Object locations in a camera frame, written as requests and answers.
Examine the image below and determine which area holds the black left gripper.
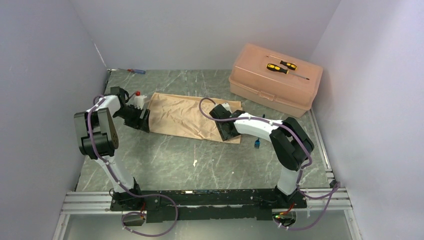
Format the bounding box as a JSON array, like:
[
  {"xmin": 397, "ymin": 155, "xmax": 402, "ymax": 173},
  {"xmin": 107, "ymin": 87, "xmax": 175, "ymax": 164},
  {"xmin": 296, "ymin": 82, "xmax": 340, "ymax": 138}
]
[{"xmin": 114, "ymin": 104, "xmax": 150, "ymax": 133}]

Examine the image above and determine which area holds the peach satin napkin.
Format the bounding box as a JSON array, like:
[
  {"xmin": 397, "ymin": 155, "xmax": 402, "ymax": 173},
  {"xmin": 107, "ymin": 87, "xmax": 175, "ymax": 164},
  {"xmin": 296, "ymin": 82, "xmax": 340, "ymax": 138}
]
[{"xmin": 148, "ymin": 92, "xmax": 223, "ymax": 142}]

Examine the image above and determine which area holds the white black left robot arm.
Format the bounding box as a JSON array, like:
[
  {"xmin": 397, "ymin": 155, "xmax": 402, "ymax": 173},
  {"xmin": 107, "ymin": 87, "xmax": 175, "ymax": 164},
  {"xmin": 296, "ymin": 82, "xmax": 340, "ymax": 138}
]
[{"xmin": 73, "ymin": 86, "xmax": 150, "ymax": 210}]

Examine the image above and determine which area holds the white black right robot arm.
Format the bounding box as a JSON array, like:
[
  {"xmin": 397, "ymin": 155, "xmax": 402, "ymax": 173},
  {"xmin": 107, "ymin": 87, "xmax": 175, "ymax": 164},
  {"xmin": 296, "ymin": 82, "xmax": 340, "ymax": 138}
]
[{"xmin": 207, "ymin": 104, "xmax": 315, "ymax": 208}]

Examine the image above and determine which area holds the blue plastic fork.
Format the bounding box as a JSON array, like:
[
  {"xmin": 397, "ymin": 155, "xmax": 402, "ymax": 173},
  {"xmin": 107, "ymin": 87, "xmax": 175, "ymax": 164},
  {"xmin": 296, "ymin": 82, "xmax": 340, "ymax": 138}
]
[{"xmin": 254, "ymin": 137, "xmax": 261, "ymax": 149}]

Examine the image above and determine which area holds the red blue screwdriver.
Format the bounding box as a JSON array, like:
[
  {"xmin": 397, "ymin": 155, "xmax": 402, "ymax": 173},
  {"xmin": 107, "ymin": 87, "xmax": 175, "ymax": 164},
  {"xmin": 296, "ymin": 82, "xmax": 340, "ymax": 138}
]
[{"xmin": 126, "ymin": 68, "xmax": 146, "ymax": 75}]

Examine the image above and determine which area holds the peach plastic toolbox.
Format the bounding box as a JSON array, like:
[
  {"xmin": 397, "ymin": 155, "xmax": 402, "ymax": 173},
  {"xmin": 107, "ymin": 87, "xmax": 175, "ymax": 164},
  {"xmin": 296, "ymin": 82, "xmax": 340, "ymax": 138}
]
[{"xmin": 228, "ymin": 43, "xmax": 323, "ymax": 118}]

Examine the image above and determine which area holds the large yellow black screwdriver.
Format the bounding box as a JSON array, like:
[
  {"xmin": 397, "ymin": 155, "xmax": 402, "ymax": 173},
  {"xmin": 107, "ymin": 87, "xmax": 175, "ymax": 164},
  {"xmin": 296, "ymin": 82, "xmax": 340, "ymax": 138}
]
[{"xmin": 266, "ymin": 63, "xmax": 310, "ymax": 80}]

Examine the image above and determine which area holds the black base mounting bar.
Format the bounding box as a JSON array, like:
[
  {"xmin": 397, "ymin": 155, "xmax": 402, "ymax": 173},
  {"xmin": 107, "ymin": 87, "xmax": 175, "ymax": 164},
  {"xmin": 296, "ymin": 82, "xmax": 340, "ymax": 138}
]
[{"xmin": 110, "ymin": 188, "xmax": 307, "ymax": 223}]

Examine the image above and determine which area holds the small yellow black screwdriver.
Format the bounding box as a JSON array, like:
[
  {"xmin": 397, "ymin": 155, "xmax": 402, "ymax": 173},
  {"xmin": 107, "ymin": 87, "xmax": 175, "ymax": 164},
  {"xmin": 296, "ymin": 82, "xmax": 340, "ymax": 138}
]
[{"xmin": 267, "ymin": 55, "xmax": 297, "ymax": 71}]

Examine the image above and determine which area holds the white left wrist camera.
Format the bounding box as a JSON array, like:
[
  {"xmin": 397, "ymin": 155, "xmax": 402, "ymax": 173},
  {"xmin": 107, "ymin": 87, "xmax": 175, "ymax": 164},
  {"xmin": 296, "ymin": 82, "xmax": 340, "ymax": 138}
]
[{"xmin": 132, "ymin": 91, "xmax": 150, "ymax": 110}]

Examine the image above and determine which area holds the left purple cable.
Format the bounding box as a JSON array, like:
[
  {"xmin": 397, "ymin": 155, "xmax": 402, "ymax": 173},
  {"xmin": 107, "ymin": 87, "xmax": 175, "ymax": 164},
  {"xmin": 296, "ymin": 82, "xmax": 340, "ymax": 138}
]
[{"xmin": 86, "ymin": 94, "xmax": 180, "ymax": 238}]

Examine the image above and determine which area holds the aluminium frame rail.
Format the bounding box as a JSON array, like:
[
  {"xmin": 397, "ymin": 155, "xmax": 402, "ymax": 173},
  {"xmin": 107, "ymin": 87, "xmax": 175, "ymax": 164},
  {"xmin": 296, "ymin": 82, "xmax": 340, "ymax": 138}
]
[{"xmin": 53, "ymin": 164, "xmax": 363, "ymax": 240}]

